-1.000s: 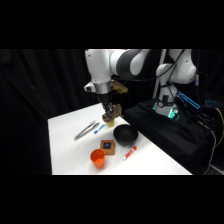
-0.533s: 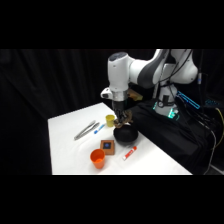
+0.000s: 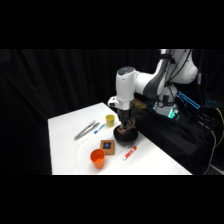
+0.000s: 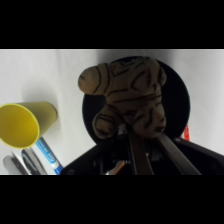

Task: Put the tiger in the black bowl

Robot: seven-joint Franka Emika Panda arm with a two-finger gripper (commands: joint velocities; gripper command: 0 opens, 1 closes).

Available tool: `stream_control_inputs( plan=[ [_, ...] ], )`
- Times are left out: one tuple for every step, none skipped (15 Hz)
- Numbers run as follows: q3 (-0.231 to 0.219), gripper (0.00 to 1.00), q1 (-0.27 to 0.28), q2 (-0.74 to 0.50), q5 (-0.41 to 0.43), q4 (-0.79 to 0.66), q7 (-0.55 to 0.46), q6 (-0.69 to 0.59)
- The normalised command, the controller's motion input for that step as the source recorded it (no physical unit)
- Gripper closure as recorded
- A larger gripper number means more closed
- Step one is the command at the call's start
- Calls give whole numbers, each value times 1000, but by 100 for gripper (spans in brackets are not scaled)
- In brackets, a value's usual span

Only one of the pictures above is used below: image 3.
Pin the black cloth covered stand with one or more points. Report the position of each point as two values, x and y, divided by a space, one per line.
166 136

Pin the red and white marker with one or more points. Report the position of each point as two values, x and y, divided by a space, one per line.
129 153

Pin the green base light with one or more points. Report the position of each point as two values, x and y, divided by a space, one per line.
171 113

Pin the orange plastic cup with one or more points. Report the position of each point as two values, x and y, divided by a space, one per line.
97 158

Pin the black bowl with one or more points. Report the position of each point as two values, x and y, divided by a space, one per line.
126 136

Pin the blue lit strip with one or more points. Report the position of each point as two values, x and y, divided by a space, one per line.
188 99

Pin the striped tiger plush toy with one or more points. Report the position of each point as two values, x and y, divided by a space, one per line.
131 124

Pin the yellow plastic cup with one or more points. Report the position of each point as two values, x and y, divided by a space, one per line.
110 120

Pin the wooden block with blue dot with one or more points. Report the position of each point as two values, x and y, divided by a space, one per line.
107 147

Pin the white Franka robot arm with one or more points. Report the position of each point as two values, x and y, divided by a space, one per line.
126 86

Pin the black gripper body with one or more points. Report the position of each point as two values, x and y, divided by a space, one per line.
125 114

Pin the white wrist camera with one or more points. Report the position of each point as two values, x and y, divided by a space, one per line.
112 102

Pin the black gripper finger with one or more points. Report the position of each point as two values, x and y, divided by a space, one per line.
122 124
127 123

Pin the blue and white marker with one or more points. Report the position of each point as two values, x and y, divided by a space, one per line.
99 128

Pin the metal tongs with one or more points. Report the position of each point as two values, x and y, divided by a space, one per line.
85 130

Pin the black curtain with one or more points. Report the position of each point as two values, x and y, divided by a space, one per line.
56 80

